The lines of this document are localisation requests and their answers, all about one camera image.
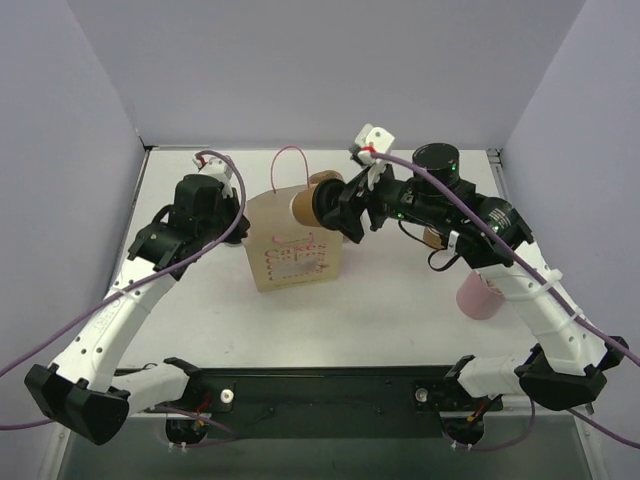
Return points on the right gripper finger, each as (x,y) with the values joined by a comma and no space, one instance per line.
(355,191)
(345,218)

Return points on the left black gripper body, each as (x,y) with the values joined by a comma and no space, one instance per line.
(236,226)

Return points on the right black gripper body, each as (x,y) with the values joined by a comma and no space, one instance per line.
(361,204)

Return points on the black cup lid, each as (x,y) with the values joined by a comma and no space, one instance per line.
(325,203)

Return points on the single brown paper cup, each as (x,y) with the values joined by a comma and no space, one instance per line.
(301,207)

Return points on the stack of brown paper cups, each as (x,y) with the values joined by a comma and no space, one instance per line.
(433,239)

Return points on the cream and pink paper bag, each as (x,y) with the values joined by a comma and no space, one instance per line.
(281,252)

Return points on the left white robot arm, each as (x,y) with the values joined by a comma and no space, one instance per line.
(80,388)

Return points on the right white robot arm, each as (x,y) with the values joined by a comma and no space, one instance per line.
(484,232)

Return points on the brown pulp cup carrier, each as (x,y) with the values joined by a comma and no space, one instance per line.
(318,177)

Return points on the pink cup with straws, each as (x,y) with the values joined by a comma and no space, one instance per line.
(476,298)

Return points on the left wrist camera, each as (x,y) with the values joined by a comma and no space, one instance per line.
(214,167)

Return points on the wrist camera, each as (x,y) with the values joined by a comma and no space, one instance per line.
(371,138)
(214,167)

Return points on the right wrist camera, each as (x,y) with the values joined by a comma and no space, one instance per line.
(371,138)

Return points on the aluminium frame rail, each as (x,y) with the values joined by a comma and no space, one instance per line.
(562,370)

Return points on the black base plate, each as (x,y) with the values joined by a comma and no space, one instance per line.
(409,402)

